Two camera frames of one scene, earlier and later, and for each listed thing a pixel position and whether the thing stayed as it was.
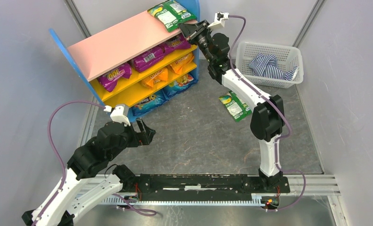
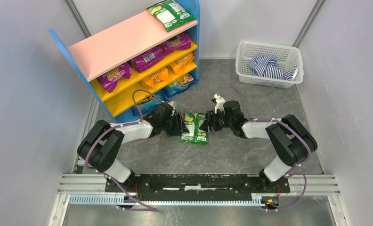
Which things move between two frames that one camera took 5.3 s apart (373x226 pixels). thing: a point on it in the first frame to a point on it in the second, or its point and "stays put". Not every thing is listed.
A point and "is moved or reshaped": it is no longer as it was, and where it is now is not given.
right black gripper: [193, 33] to [213, 120]
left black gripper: [138, 134] to [177, 124]
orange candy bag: [156, 78] stays put
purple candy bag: [109, 81] stays put
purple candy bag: [146, 60] stays put
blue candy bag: [180, 85] stays put
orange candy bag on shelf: [177, 66] stays put
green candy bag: [238, 110] is moved or reshaped
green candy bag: [171, 14] stays put
